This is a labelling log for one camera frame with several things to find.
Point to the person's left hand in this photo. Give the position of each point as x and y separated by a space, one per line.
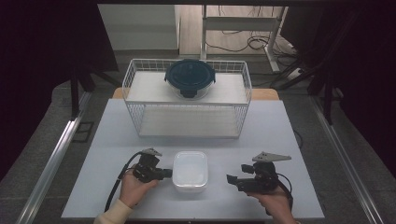
134 189

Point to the person's right hand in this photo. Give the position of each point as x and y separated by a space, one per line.
277 202

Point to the white power strip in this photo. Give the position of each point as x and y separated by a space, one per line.
295 74

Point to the black square bracket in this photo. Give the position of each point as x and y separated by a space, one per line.
83 132

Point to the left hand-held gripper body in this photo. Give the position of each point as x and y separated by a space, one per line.
144 171

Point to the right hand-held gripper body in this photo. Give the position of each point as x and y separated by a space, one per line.
264 180

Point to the white rectangular lidded container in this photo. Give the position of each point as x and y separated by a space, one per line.
190 169

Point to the white cabinet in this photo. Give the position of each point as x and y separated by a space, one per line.
140 28

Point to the dark curtain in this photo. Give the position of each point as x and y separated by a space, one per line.
367 68
37 62

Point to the black metal stand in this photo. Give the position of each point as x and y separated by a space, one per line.
76 90
327 93

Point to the aluminium rail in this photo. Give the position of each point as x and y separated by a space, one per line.
49 168
345 161

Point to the round container with blue lid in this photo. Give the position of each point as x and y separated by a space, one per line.
190 74

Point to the wooden table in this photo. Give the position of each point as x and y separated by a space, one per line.
264 94

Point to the white metal desk frame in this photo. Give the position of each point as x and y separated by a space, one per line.
239 23

